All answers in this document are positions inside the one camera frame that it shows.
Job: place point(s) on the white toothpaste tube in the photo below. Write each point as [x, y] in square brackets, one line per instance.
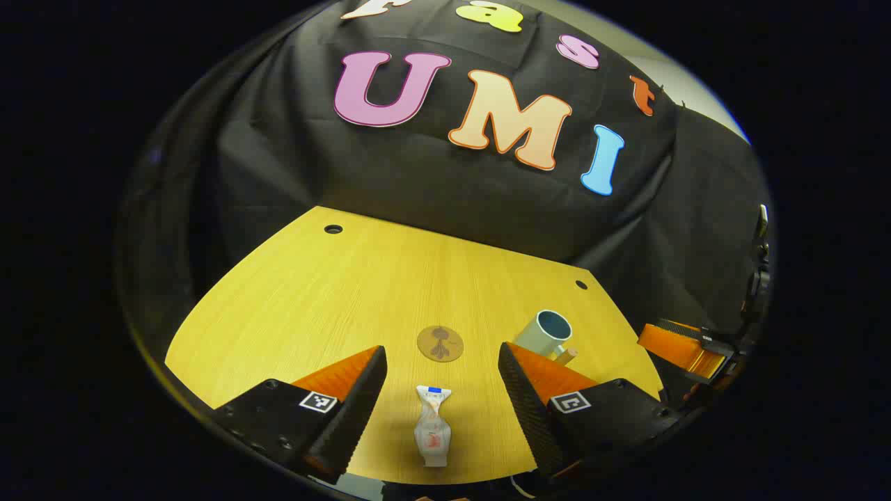
[432, 431]

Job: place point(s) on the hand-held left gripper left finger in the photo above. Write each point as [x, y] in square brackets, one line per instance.
[355, 417]

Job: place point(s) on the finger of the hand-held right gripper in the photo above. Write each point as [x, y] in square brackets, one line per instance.
[679, 351]

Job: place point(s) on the round brown coaster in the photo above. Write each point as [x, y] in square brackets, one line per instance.
[440, 344]

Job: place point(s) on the black backdrop cloth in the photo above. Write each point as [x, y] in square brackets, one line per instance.
[431, 188]

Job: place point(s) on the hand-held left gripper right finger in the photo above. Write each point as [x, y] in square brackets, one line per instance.
[532, 424]

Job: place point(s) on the wooden desktop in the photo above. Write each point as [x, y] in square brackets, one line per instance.
[313, 299]

